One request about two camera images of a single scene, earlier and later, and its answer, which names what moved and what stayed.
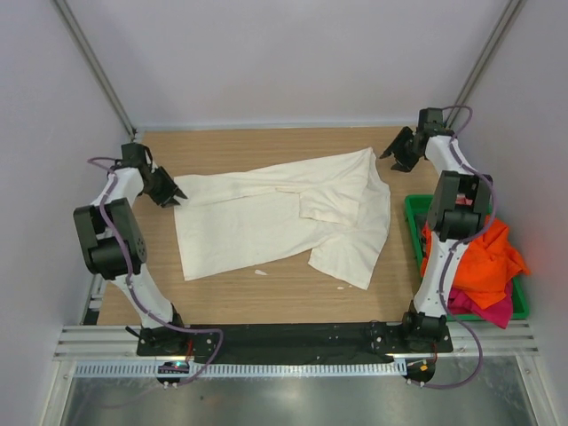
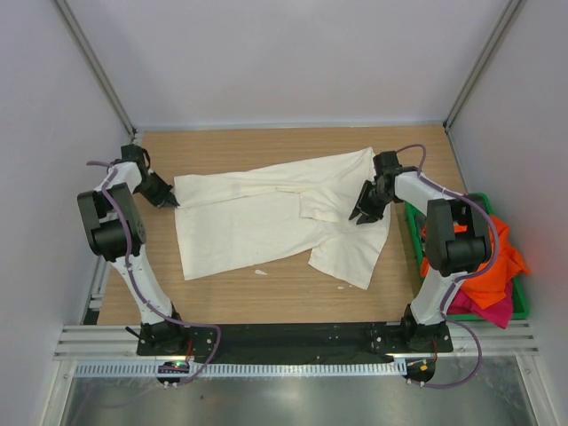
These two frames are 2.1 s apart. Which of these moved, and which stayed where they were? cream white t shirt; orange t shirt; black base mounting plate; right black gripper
Moved: right black gripper
Stayed: black base mounting plate; cream white t shirt; orange t shirt
